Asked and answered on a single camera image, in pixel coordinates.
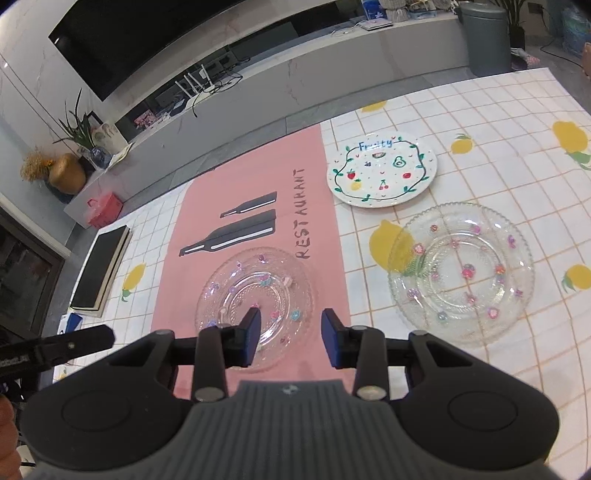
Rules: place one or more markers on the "patterned floor cloth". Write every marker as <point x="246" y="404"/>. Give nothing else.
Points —
<point x="527" y="59"/>

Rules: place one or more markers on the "dark glass cabinet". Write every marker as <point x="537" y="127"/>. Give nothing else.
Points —
<point x="23" y="277"/>

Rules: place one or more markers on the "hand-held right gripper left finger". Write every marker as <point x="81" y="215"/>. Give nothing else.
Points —
<point x="249" y="337"/>

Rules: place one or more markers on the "pink photo card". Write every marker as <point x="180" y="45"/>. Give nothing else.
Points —
<point x="144" y="120"/>

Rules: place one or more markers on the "white picture frame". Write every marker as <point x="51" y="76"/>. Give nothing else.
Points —
<point x="110" y="136"/>

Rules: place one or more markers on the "black hardcover book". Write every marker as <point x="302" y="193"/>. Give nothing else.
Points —
<point x="99" y="272"/>

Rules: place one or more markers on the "clear glass flower plate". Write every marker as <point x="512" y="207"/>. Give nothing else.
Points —
<point x="277" y="286"/>
<point x="461" y="277"/>

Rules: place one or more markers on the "tall leafy potted plant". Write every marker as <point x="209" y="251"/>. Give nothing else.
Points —
<point x="515" y="27"/>

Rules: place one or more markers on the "dried flower bunch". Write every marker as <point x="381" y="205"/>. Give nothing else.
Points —
<point x="34" y="165"/>

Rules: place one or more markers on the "pink small heater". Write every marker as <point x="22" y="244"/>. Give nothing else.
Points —
<point x="587" y="60"/>

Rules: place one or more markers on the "blue water jug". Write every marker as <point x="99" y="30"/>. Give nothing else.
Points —
<point x="572" y="32"/>

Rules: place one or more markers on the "loose paper sheets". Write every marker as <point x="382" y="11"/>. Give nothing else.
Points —
<point x="121" y="152"/>

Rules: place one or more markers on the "gold round vase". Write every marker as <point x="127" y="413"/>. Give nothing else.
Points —
<point x="67" y="174"/>

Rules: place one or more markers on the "grey round trash can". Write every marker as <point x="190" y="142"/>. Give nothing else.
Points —
<point x="487" y="41"/>

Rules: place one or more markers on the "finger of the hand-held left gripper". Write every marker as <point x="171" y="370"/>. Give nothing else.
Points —
<point x="78" y="344"/>

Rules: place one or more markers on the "green plant in blue vase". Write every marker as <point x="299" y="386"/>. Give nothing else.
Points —
<point x="81" y="129"/>

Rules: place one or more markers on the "white marble tv console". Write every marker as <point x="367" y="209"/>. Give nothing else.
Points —
<point x="346" y="69"/>

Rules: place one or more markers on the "white fruit-printed plate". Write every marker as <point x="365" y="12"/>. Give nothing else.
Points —
<point x="383" y="175"/>

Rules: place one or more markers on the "person's left hand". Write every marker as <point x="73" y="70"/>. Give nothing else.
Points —
<point x="9" y="443"/>

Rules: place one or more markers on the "green and blue poster card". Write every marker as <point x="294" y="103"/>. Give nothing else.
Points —
<point x="373" y="9"/>

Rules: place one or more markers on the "pink bottle-print table mat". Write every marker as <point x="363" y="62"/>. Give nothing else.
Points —
<point x="258" y="184"/>

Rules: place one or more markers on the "lilac laptop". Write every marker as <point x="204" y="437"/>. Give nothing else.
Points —
<point x="376" y="26"/>

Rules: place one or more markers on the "white wifi router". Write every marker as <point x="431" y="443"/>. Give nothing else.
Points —
<point x="196" y="87"/>

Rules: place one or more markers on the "black wall television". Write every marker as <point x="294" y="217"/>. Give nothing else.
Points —
<point x="152" y="37"/>

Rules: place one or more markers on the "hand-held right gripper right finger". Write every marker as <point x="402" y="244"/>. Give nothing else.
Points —
<point x="330" y="337"/>

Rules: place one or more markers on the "pink plastic basket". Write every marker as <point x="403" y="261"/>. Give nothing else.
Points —
<point x="107" y="210"/>

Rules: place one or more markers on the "blue and white box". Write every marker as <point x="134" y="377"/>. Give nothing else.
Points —
<point x="71" y="323"/>

